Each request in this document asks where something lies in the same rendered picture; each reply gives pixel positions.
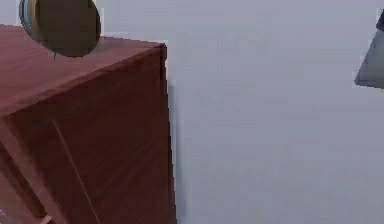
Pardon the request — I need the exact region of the reddish brown wooden cabinet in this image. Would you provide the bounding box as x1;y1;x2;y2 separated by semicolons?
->
0;23;178;224

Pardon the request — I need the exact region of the round olive brown object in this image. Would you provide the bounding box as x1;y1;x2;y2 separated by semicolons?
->
18;0;102;59

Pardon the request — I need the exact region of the grey slanted slab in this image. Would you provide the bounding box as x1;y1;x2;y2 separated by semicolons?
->
353;9;384;90

